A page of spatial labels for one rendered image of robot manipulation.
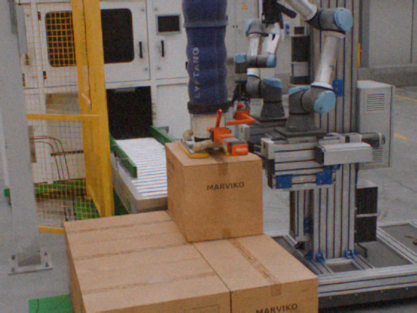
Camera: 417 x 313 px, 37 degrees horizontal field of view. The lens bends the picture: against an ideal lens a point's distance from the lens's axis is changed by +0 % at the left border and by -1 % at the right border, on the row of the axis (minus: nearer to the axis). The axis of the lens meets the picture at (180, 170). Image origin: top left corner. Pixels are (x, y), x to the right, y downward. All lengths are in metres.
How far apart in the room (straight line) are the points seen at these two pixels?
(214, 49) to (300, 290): 1.28
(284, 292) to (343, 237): 1.16
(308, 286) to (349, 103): 1.26
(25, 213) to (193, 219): 1.61
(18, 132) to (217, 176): 1.66
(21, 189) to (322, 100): 2.16
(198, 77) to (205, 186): 0.57
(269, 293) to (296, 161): 0.93
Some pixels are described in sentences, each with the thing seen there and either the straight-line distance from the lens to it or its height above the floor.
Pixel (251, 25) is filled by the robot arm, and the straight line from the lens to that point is 4.06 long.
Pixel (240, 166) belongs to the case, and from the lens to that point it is 3.16.
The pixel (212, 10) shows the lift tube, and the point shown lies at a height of 1.68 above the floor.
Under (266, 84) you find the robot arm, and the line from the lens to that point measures 3.84.
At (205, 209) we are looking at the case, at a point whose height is 0.71.
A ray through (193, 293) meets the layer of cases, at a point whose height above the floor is 0.54.
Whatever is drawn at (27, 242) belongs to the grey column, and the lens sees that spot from 4.51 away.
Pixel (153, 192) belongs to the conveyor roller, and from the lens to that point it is 4.11.
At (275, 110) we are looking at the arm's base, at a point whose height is 1.08.
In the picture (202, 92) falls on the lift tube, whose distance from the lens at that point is 3.27.
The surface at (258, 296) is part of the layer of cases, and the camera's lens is 2.72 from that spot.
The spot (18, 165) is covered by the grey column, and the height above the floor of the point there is 0.73.
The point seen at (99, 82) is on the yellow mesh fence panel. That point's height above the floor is 1.24.
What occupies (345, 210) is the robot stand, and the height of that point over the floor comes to 0.52.
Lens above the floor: 1.66
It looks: 14 degrees down
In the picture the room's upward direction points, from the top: 3 degrees counter-clockwise
